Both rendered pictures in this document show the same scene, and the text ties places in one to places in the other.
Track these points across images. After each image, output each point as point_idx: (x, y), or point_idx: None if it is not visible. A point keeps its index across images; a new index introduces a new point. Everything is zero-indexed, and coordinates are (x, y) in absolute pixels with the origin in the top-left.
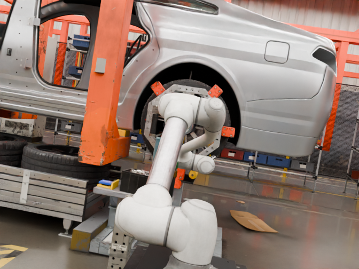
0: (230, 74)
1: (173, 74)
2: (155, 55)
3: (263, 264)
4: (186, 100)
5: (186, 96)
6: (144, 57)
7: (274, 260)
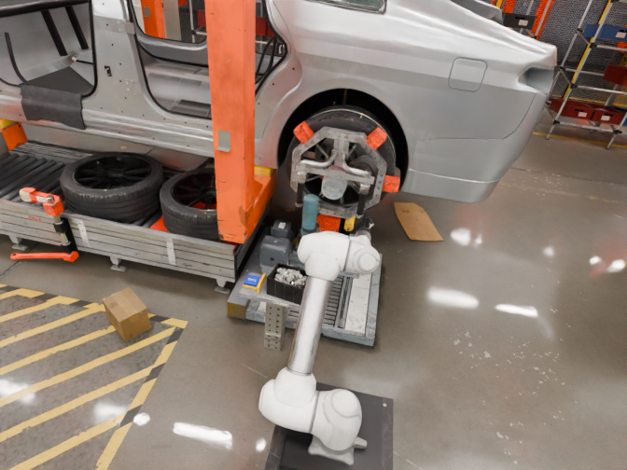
0: (398, 105)
1: None
2: (297, 76)
3: (419, 309)
4: (330, 254)
5: (330, 247)
6: (283, 79)
7: (432, 299)
